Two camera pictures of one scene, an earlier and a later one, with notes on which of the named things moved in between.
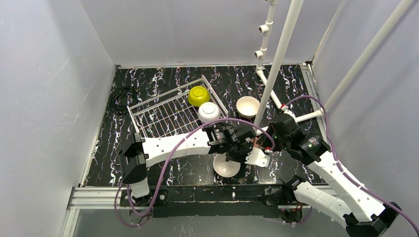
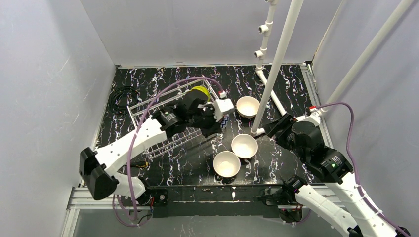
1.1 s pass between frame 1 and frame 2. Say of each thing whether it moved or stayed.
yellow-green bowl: stayed
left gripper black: moved
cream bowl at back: stayed
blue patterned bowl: moved
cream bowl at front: stayed
